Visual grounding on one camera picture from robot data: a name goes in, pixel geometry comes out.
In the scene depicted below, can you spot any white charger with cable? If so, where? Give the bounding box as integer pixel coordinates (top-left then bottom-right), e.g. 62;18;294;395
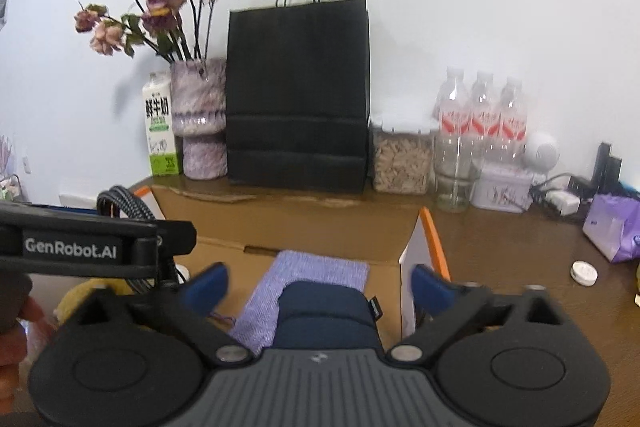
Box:
528;173;591;225

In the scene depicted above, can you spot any small white round lid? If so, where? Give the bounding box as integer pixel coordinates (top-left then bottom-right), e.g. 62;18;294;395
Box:
570;260;599;287

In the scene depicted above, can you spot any empty clear glass jar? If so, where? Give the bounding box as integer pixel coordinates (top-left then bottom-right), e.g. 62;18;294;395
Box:
433;133;483;212

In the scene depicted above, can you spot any purple woven drawstring pouch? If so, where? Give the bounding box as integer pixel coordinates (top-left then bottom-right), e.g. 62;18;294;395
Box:
229;251;382;355

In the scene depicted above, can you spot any yellow white plush toy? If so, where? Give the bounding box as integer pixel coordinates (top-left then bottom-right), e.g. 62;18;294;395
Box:
53;279;134;326

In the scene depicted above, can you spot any white floral tin box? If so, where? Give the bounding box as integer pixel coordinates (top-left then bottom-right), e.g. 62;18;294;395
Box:
471;162;534;213

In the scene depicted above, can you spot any red-label water bottle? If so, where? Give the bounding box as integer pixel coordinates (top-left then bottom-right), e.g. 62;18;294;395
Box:
499;77;528;145
470;72;500;139
434;67;471;139

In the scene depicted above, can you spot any green white milk carton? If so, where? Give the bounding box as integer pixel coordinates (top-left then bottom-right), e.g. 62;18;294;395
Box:
142;72;181;176

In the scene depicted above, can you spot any open red cardboard box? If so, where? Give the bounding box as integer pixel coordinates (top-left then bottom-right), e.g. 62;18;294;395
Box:
134;178;450;347

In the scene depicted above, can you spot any person's left hand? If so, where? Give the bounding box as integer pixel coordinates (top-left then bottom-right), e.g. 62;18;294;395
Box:
0;297;55;415

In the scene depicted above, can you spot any middle red-label water bottle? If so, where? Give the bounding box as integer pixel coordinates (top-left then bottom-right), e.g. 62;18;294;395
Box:
470;72;500;139

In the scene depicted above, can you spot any purple marbled ceramic vase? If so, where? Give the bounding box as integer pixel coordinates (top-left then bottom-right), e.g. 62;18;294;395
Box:
170;58;228;180

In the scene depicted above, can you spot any right red-label water bottle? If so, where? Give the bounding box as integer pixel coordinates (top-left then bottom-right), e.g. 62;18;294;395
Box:
499;77;528;145

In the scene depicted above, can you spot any black upright device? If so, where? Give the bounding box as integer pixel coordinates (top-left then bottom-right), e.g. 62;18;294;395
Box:
592;142;622;194

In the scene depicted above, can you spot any clear container of pellets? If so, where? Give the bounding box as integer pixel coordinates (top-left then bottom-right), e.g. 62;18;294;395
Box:
370;118;433;196

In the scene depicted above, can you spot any navy blue pouch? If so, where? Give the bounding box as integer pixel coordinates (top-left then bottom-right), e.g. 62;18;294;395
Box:
271;281;383;355

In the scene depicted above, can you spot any left red-label water bottle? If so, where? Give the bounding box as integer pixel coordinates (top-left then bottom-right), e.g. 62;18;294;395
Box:
434;67;471;139

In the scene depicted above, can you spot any black braided cable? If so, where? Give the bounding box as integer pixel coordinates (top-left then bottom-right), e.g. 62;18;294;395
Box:
95;184;181;294

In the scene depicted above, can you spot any black paper shopping bag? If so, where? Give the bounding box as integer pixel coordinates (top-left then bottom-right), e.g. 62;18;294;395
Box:
226;0;370;193

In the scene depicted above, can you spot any white round speaker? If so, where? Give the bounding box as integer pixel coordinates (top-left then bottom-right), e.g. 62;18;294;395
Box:
522;132;560;173

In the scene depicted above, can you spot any purple tissue pack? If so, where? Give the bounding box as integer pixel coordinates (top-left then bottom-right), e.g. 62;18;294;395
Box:
582;194;640;263

